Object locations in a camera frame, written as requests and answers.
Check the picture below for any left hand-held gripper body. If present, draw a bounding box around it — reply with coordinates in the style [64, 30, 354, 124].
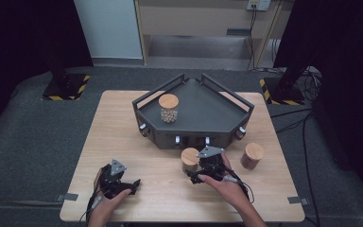
[97, 158, 134, 201]

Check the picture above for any left hand-held gripper cable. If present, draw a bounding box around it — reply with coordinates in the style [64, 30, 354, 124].
[78, 188, 104, 223]

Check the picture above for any glass jar with reddish filling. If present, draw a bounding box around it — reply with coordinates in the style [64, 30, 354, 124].
[240, 142, 266, 170]

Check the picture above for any white wall socket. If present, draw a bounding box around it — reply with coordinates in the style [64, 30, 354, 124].
[246, 0, 271, 12]

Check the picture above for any glass jar with pale beans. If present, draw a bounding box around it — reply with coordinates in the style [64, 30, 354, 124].
[158, 93, 181, 124]

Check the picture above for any white panel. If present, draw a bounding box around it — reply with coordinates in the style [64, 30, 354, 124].
[74, 0, 144, 61]

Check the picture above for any black stand with striped base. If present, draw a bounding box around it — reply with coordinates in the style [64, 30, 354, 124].
[41, 56, 92, 102]
[258, 64, 307, 107]

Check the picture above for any hand-held gripper cable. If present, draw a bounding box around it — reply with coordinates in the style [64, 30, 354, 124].
[222, 166, 255, 204]
[78, 188, 104, 223]

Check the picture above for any black cable from socket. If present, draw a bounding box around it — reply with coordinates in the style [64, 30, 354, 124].
[246, 5, 258, 72]

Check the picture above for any person's left hand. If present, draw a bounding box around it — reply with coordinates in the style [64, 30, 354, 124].
[87, 166, 133, 221]

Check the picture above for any gray tape strip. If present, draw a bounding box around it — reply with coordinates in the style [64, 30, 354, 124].
[286, 196, 310, 206]
[55, 192, 79, 203]

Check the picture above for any right hand-held gripper cable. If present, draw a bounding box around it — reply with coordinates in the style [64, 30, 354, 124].
[222, 166, 255, 204]

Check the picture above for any tangle of cables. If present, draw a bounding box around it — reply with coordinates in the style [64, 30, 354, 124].
[301, 66, 323, 102]

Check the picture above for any black corner shelf rack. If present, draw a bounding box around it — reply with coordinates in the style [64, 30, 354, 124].
[131, 73, 255, 151]

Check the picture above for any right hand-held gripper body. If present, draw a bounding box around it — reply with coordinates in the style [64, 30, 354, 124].
[196, 145, 227, 183]

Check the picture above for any dark curtain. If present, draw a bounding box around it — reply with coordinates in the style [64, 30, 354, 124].
[0, 0, 95, 143]
[273, 0, 363, 198]

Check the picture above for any person's right hand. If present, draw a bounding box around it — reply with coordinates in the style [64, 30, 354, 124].
[198, 151, 252, 211]

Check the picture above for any long black floor cable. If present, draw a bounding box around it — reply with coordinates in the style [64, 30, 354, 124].
[269, 108, 321, 227]

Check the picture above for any glass jar with olive filling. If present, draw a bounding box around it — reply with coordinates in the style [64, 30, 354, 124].
[181, 147, 201, 174]

